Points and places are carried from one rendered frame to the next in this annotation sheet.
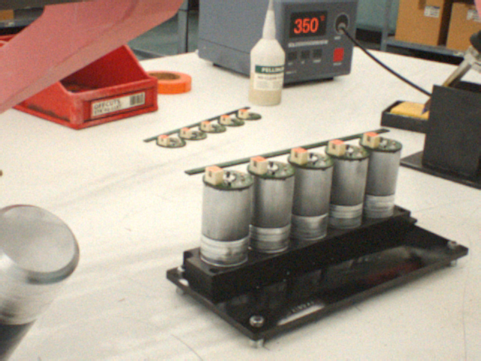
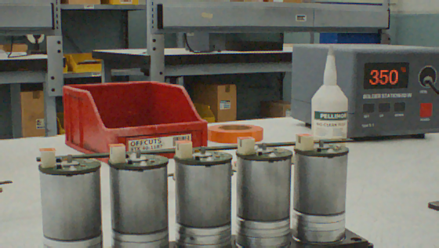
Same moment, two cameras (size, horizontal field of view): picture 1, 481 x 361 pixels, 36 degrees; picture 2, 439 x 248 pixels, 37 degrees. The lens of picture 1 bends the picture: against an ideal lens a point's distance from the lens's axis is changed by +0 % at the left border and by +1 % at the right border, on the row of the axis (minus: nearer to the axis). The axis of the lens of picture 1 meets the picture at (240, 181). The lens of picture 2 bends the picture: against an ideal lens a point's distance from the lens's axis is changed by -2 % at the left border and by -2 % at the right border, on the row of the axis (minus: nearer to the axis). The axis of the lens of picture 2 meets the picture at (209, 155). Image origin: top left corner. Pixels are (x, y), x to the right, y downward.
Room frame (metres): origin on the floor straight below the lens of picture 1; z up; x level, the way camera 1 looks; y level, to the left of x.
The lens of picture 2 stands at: (0.12, -0.14, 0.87)
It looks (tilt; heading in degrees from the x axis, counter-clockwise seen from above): 11 degrees down; 22
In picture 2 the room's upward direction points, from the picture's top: straight up
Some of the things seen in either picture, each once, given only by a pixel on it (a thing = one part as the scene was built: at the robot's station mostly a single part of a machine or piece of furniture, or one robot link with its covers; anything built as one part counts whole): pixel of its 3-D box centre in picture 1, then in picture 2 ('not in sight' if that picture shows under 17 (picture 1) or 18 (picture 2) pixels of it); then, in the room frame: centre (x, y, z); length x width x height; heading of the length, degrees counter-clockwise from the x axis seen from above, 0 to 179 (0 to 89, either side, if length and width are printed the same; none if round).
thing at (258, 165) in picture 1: (260, 165); (119, 153); (0.35, -0.01, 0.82); 0.01 x 0.01 x 0.01; 40
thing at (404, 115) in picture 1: (428, 117); not in sight; (0.67, -0.17, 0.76); 0.07 x 0.05 x 0.02; 65
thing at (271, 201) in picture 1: (267, 213); (139, 217); (0.36, -0.01, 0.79); 0.02 x 0.02 x 0.05
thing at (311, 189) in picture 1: (307, 201); (203, 212); (0.37, -0.04, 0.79); 0.02 x 0.02 x 0.05
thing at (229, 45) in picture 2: not in sight; (253, 46); (3.21, 0.86, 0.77); 0.24 x 0.16 x 0.04; 140
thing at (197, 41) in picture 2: not in sight; (204, 41); (2.97, 1.02, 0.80); 0.15 x 0.12 x 0.10; 70
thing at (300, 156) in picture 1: (301, 156); (185, 149); (0.37, -0.03, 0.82); 0.01 x 0.01 x 0.01; 40
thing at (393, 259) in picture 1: (325, 267); not in sight; (0.36, -0.05, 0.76); 0.16 x 0.07 x 0.01; 130
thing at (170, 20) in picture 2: not in sight; (284, 20); (3.14, 0.69, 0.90); 1.30 x 0.06 x 0.12; 141
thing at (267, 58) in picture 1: (267, 52); (329, 99); (0.73, -0.02, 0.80); 0.03 x 0.03 x 0.10
